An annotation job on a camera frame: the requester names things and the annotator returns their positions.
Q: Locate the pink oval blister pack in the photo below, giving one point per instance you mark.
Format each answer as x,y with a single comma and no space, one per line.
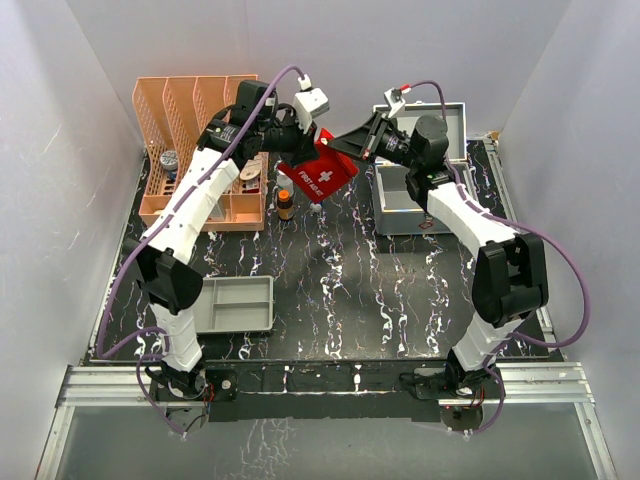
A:
252,168

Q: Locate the red first aid pouch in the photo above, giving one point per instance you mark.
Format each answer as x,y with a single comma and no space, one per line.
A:
318,179

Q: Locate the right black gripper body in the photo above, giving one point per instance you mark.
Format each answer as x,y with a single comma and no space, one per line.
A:
395,147

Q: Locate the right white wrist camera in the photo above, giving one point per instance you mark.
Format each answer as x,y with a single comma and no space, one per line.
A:
394,98

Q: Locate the white medicine box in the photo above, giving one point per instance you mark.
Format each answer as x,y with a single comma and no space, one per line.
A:
218,212

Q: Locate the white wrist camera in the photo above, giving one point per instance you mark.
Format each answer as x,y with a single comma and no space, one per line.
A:
394,98
309,103

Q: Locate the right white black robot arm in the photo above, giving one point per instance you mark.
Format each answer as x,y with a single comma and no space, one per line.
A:
510,280

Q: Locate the round blue tin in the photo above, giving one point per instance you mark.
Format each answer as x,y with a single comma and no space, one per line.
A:
170,163

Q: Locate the aluminium frame rail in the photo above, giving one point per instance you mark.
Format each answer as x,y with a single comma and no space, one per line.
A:
319,395

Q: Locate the brown syrup bottle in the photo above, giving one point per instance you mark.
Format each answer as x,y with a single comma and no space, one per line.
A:
285,206

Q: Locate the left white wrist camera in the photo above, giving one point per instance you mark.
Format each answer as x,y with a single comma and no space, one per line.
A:
309,103

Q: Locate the white pill bottle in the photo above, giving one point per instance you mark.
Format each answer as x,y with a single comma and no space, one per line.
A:
285,183

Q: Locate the small blue label bottle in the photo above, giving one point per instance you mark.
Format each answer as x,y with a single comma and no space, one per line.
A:
316,207

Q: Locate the grey plastic divided tray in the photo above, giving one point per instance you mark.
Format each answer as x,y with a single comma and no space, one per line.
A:
235,305

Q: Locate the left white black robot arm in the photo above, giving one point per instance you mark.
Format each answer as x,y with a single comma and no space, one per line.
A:
256,122

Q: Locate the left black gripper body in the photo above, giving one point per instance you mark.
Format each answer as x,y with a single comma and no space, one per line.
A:
286,137

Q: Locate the orange plastic file organizer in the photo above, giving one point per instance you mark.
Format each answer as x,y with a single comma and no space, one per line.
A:
172,112

